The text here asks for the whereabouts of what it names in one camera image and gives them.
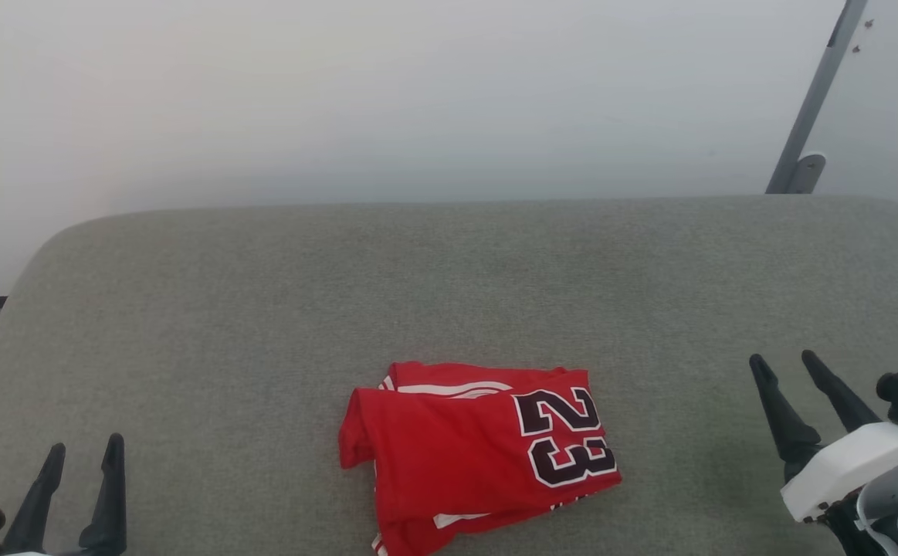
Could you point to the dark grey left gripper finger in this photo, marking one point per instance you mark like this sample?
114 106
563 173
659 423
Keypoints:
109 517
32 513

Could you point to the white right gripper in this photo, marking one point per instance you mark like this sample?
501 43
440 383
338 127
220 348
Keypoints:
850 463

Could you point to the red Bulls basketball jersey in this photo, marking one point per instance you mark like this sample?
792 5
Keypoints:
448 455

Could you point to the grey fabric sofa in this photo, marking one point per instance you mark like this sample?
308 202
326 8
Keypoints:
263 309

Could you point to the grey metal frame post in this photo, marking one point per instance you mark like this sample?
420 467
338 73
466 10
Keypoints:
815 100

